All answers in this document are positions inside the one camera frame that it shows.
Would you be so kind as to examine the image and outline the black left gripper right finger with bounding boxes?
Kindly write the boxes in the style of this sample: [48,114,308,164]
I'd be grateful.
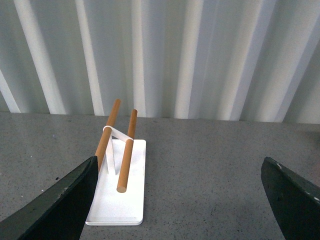
[261,157,320,240]

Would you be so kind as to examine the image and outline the white towel rack with wooden bars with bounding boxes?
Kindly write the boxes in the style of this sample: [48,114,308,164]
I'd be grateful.
[85,99,146,226]

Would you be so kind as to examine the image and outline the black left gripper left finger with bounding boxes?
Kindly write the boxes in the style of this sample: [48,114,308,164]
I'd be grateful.
[0,156,98,240]

